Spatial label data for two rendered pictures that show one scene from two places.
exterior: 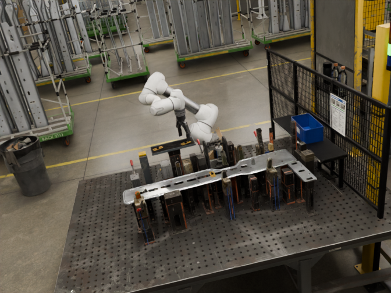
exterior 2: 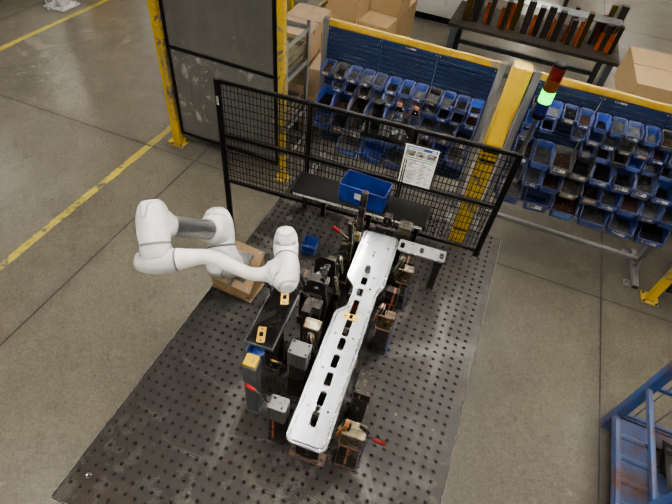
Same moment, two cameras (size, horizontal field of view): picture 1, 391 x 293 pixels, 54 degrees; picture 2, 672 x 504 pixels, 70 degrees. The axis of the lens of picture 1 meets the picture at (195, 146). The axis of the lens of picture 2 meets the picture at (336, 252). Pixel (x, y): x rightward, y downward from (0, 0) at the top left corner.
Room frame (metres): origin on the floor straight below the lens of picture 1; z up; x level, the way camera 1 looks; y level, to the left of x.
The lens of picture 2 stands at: (2.15, 1.31, 3.05)
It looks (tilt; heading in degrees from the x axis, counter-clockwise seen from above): 47 degrees down; 291
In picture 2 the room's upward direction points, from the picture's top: 7 degrees clockwise
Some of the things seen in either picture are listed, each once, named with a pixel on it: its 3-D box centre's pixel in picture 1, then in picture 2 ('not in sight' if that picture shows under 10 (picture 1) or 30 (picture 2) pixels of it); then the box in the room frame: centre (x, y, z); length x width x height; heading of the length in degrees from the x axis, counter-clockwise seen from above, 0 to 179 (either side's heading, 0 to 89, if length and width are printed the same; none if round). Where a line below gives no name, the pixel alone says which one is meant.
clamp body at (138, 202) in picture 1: (145, 220); (350, 445); (2.29, 0.46, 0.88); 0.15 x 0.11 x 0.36; 9
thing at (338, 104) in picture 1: (338, 114); (418, 166); (2.62, -1.12, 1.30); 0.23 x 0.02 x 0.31; 9
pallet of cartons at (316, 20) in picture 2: not in sight; (324, 63); (4.40, -3.40, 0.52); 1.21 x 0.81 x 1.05; 99
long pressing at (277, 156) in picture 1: (210, 175); (351, 321); (2.55, -0.08, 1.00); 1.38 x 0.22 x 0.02; 99
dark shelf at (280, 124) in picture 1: (305, 135); (360, 199); (2.90, -0.95, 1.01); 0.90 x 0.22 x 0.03; 9
